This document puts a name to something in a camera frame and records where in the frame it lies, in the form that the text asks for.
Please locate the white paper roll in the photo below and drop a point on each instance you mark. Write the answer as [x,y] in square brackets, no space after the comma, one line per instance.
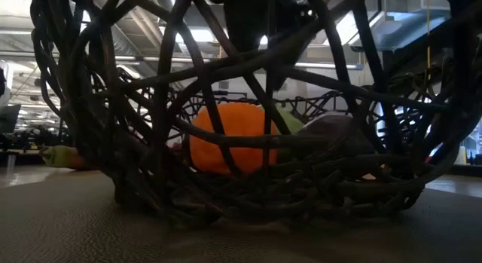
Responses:
[461,155]

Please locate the orange fruit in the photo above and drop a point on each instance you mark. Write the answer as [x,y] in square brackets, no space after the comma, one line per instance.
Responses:
[244,118]

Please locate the dark woven wicker basket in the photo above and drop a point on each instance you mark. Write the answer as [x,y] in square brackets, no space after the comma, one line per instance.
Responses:
[320,195]

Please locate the long ceiling light bar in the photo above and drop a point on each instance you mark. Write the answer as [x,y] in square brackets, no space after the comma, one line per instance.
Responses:
[339,66]

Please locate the single dark red onion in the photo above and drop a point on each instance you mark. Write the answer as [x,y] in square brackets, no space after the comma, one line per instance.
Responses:
[335,131]

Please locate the grey monitor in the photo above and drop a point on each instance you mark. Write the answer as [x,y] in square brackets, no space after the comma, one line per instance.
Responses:
[9,118]

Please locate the round grey placemat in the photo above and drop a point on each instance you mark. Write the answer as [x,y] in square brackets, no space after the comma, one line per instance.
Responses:
[94,236]

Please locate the light green apple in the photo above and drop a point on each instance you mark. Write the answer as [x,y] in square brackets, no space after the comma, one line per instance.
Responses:
[293,121]

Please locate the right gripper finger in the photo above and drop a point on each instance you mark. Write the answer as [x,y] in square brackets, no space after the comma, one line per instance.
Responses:
[291,33]
[244,18]

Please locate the yellow-red fruit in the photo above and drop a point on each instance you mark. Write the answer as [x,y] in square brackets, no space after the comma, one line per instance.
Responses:
[60,156]

